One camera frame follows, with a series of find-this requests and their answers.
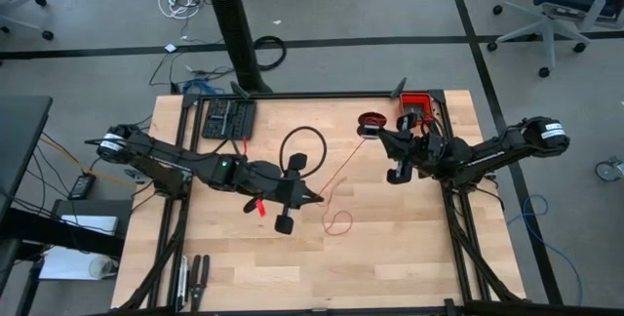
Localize blue floor cable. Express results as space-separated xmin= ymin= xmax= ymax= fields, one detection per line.
xmin=506 ymin=193 xmax=584 ymax=306

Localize black power adapter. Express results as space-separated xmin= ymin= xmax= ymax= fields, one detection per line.
xmin=67 ymin=173 xmax=98 ymax=202

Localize grey office chair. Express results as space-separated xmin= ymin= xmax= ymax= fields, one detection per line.
xmin=0 ymin=0 xmax=56 ymax=42

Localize thin red wire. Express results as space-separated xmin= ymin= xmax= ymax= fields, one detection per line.
xmin=316 ymin=115 xmax=389 ymax=237

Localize yellow floor cable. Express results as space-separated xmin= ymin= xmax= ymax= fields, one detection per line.
xmin=40 ymin=135 xmax=138 ymax=191

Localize white flat device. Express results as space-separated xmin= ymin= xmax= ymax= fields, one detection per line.
xmin=59 ymin=214 xmax=120 ymax=238

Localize black desk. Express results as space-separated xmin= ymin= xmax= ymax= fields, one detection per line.
xmin=0 ymin=94 xmax=55 ymax=222

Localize silver hand tool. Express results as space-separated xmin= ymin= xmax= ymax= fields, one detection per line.
xmin=175 ymin=256 xmax=191 ymax=311

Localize black tower fan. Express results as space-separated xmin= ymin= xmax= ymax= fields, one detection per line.
xmin=201 ymin=0 xmax=273 ymax=95

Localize black-handled pliers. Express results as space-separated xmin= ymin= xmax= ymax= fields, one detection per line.
xmin=188 ymin=254 xmax=212 ymax=313

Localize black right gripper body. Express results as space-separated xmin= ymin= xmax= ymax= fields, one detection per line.
xmin=382 ymin=113 xmax=440 ymax=185

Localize clear plastic cup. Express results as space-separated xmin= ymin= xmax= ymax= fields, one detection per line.
xmin=87 ymin=256 xmax=120 ymax=280

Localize blue cable bundle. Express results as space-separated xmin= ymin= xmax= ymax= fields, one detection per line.
xmin=181 ymin=78 xmax=219 ymax=97

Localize red collapsible bin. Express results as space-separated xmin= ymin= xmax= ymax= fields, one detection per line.
xmin=399 ymin=92 xmax=436 ymax=118

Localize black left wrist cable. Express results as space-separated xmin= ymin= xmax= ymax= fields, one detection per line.
xmin=279 ymin=126 xmax=329 ymax=179

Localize black control box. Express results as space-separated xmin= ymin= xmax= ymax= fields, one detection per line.
xmin=201 ymin=98 xmax=258 ymax=141

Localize white board sheet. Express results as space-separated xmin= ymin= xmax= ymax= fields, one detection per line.
xmin=37 ymin=245 xmax=121 ymax=282

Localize black frame bracket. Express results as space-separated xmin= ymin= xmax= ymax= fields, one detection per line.
xmin=229 ymin=80 xmax=254 ymax=100
xmin=389 ymin=77 xmax=409 ymax=99

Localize black coiled floor cable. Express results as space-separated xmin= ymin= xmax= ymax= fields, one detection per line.
xmin=253 ymin=34 xmax=289 ymax=71

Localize grey caster wheel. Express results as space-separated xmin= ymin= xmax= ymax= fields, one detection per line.
xmin=594 ymin=156 xmax=624 ymax=183

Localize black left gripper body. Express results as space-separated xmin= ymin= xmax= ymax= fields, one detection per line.
xmin=241 ymin=152 xmax=314 ymax=236

